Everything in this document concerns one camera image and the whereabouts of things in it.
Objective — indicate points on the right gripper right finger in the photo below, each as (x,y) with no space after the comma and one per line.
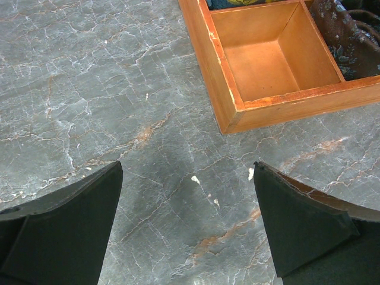
(316,238)

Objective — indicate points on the black rolled sock front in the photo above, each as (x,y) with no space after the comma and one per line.
(351,32)

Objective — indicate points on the orange compartment tray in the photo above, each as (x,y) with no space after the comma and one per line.
(267,64)

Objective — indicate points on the blue yellow rolled sock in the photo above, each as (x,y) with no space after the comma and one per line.
(224,4)

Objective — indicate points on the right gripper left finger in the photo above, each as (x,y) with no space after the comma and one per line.
(61,237)

